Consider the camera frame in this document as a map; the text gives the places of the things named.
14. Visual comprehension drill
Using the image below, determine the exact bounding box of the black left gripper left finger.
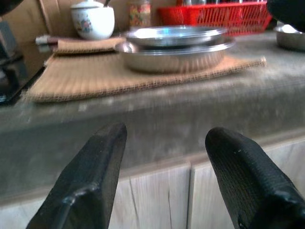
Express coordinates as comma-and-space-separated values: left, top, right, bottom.
25, 122, 128, 229

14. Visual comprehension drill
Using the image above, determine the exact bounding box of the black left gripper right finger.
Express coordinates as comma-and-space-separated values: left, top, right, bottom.
204, 126, 305, 229

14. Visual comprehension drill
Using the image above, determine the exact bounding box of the brown woven mat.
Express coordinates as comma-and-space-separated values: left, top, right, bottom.
25, 54, 267, 103

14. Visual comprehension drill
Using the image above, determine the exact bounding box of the black glass cooktop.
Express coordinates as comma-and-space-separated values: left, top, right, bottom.
0, 21, 52, 107

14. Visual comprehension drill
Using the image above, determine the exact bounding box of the folded brown woven cloth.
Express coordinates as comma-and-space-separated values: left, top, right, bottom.
52, 37, 127, 55

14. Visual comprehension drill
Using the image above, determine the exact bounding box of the deep stainless steel dish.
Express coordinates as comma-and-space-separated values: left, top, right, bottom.
115, 39, 236, 74

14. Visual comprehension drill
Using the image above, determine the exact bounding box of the white floral ceramic jar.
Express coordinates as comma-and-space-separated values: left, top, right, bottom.
70, 3, 115, 41

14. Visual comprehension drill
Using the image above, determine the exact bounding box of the shallow stainless steel plate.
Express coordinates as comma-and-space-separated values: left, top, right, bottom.
123, 25, 228, 48

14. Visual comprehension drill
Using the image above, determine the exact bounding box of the red plastic basket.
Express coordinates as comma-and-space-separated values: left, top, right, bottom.
157, 1, 274, 36

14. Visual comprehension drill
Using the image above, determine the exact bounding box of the glass jar with colourful label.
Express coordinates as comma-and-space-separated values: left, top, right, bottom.
128, 0, 152, 27

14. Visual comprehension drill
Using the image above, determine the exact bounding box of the white ceramic jar lid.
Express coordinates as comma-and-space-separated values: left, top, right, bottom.
71, 0, 105, 9

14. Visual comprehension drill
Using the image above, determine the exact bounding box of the white and brown utensil handle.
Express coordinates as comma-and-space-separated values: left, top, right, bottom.
35, 35, 59, 46

